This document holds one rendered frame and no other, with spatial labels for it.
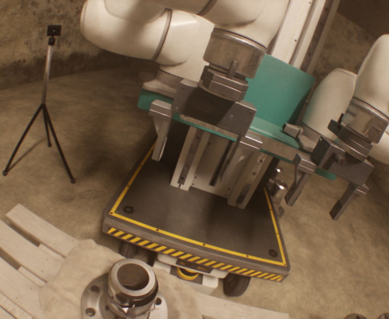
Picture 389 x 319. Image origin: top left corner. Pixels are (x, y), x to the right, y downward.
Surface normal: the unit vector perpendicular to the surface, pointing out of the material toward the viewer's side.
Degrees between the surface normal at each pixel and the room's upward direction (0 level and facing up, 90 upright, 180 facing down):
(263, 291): 0
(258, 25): 108
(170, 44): 97
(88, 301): 0
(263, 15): 94
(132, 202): 0
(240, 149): 90
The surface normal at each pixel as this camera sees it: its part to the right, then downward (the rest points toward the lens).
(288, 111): -0.10, 0.43
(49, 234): 0.32, -0.84
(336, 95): -0.61, 0.10
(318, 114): -0.84, 0.02
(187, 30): 0.26, 0.37
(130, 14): 0.24, 0.62
